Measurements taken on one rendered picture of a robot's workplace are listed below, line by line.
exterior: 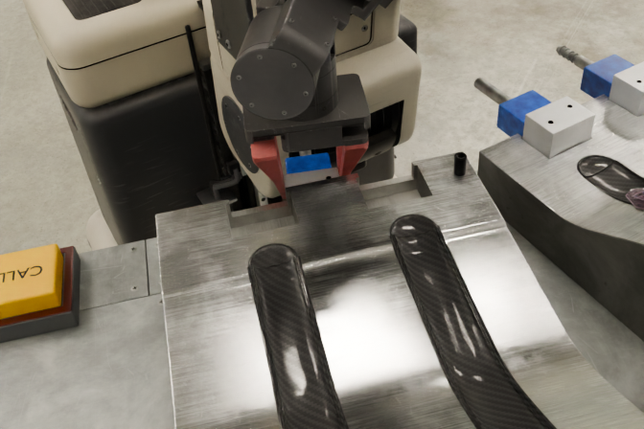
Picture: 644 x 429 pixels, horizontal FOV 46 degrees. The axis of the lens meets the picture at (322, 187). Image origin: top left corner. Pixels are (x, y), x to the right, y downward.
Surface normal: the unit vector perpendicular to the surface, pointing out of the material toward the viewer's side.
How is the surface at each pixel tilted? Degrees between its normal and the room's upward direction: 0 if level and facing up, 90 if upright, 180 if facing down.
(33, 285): 0
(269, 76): 90
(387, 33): 98
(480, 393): 20
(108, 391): 0
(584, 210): 11
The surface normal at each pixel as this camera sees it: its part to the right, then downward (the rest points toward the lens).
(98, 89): 0.49, 0.55
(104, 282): -0.07, -0.75
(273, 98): -0.13, 0.66
